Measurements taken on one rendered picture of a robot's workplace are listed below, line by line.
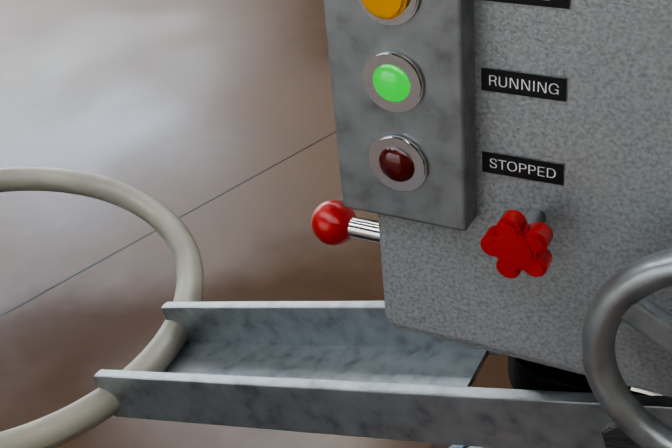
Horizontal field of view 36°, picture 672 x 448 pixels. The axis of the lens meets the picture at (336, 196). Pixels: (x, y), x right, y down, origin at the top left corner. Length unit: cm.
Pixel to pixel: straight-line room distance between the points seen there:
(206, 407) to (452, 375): 22
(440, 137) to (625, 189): 10
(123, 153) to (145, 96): 40
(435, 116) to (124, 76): 335
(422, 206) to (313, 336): 40
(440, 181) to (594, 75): 11
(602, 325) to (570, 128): 10
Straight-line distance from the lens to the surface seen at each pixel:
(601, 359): 56
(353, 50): 56
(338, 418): 85
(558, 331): 63
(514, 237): 55
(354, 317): 93
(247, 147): 325
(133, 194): 126
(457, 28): 53
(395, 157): 57
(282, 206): 293
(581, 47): 53
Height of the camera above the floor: 157
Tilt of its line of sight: 32 degrees down
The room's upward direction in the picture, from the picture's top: 6 degrees counter-clockwise
